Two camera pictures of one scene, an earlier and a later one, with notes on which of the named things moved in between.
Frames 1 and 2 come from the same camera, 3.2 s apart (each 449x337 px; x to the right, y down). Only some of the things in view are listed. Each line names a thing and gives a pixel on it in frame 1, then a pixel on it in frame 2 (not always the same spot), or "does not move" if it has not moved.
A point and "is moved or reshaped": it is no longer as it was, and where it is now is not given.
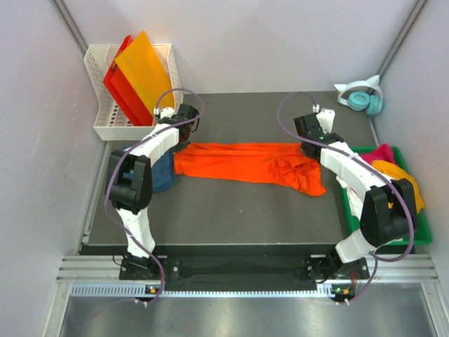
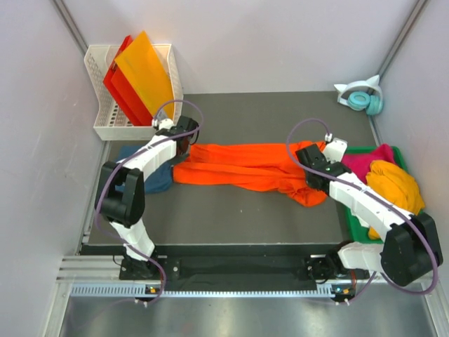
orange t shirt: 271,163 is moved or reshaped
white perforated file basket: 109,123 does not move
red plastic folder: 135,109 does not move
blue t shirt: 163,171 does not move
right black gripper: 326,133 to 330,163
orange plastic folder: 141,60 does not move
